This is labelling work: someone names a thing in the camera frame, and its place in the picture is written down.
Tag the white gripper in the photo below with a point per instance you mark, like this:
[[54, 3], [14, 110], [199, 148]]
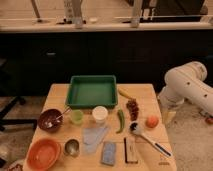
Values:
[[167, 115]]

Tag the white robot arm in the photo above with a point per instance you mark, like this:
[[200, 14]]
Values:
[[185, 82]]

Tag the green plastic tray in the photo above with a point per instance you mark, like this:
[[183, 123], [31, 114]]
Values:
[[89, 91]]

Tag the orange fruit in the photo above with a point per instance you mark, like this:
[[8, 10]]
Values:
[[152, 121]]

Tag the dark red grape bunch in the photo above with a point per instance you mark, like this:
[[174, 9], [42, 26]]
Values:
[[133, 109]]

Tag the wooden block with black edge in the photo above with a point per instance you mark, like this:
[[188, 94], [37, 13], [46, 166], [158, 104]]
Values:
[[130, 151]]

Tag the green chili pepper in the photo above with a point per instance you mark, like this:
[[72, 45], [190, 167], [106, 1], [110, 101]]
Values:
[[121, 120]]

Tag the yellow banana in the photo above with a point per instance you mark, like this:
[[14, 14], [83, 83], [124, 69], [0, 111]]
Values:
[[124, 94]]

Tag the blue sponge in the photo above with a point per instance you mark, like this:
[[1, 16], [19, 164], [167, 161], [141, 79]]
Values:
[[108, 153]]

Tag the white plastic cup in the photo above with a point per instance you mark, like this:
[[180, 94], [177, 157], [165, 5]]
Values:
[[100, 114]]

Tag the light blue cloth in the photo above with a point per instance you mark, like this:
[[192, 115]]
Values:
[[92, 137]]

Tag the green plastic cup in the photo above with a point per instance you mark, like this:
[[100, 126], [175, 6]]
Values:
[[76, 117]]

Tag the small metal cup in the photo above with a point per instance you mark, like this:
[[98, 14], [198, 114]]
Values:
[[71, 148]]

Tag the metal spoon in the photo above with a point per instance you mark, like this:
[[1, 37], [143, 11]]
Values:
[[51, 123]]

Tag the dark brown bowl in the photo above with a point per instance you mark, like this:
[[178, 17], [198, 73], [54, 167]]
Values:
[[49, 115]]

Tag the orange plastic bowl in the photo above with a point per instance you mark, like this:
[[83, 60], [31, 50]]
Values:
[[43, 154]]

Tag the black office chair base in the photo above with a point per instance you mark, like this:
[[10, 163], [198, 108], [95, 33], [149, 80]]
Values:
[[7, 120]]

